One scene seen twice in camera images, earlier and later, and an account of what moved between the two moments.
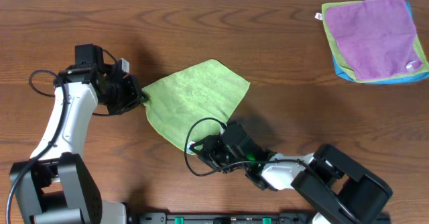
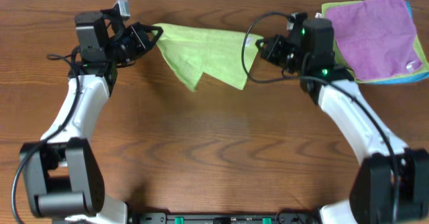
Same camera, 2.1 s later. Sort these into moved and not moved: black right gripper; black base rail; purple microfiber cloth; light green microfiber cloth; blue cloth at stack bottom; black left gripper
Moved: black right gripper; black left gripper; light green microfiber cloth
Not moved: blue cloth at stack bottom; purple microfiber cloth; black base rail
